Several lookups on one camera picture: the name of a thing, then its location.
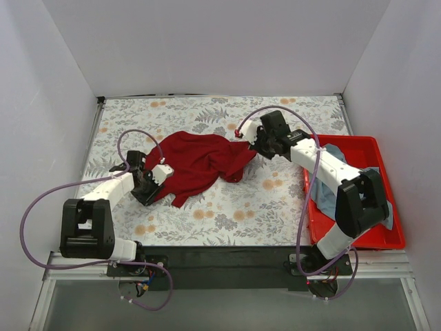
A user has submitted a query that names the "red plastic bin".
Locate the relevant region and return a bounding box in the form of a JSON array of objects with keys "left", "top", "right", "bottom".
[{"left": 304, "top": 134, "right": 405, "bottom": 250}]

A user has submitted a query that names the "grey-blue t-shirt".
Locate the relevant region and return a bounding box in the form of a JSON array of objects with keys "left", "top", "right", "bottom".
[{"left": 310, "top": 143, "right": 393, "bottom": 238}]

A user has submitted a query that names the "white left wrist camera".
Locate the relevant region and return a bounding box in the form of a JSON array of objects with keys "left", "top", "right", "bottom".
[{"left": 152, "top": 164, "right": 174, "bottom": 185}]

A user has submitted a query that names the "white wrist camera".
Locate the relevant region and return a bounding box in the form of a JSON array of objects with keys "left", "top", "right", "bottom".
[
  {"left": 239, "top": 119, "right": 260, "bottom": 145},
  {"left": 152, "top": 164, "right": 174, "bottom": 185}
]

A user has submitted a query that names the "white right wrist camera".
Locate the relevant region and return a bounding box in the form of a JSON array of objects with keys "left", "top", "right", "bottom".
[{"left": 239, "top": 119, "right": 260, "bottom": 145}]

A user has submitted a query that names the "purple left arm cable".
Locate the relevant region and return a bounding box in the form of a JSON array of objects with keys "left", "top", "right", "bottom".
[{"left": 19, "top": 128, "right": 174, "bottom": 311}]

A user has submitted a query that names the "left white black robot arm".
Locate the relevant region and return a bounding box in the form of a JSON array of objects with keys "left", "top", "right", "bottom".
[{"left": 60, "top": 150, "right": 174, "bottom": 262}]

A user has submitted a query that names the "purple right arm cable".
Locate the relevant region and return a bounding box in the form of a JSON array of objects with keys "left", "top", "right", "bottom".
[{"left": 234, "top": 105, "right": 359, "bottom": 301}]

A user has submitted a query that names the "red t-shirt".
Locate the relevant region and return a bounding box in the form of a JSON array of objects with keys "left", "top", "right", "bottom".
[{"left": 145, "top": 131, "right": 256, "bottom": 208}]

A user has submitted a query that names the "floral patterned table mat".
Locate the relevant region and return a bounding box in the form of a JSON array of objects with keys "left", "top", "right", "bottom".
[{"left": 76, "top": 96, "right": 349, "bottom": 245}]

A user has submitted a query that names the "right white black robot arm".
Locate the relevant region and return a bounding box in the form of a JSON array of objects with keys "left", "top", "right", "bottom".
[{"left": 236, "top": 106, "right": 390, "bottom": 261}]

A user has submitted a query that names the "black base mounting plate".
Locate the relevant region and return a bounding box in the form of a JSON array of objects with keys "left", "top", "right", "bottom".
[{"left": 105, "top": 245, "right": 353, "bottom": 299}]

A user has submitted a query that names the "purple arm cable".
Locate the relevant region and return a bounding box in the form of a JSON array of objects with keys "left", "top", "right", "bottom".
[
  {"left": 234, "top": 105, "right": 359, "bottom": 301},
  {"left": 19, "top": 128, "right": 174, "bottom": 311}
]

